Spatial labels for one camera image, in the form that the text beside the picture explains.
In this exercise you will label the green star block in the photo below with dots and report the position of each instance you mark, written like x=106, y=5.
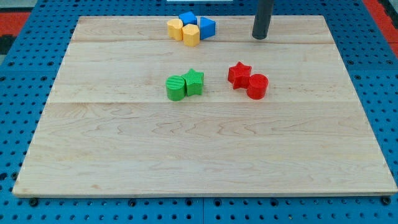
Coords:
x=194, y=81

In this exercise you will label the red star block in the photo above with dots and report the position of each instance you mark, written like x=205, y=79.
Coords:
x=239, y=75

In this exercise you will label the green cylinder block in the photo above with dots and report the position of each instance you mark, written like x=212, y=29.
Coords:
x=175, y=86

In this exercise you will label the red cylinder block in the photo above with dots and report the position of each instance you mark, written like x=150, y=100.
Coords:
x=257, y=87

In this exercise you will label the yellow hexagon block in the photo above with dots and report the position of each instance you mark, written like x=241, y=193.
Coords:
x=191, y=35

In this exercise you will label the blue triangle block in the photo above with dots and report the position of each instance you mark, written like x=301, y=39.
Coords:
x=207, y=28

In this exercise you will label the yellow heart block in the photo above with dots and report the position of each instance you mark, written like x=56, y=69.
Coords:
x=174, y=29

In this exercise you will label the light wooden board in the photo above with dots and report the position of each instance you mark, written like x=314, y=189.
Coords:
x=108, y=129

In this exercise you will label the blue cube block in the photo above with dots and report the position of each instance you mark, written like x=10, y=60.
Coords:
x=188, y=18

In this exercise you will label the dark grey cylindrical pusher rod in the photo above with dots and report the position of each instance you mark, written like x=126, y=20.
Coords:
x=262, y=19

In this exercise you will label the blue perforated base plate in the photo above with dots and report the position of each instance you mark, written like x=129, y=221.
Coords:
x=29, y=69

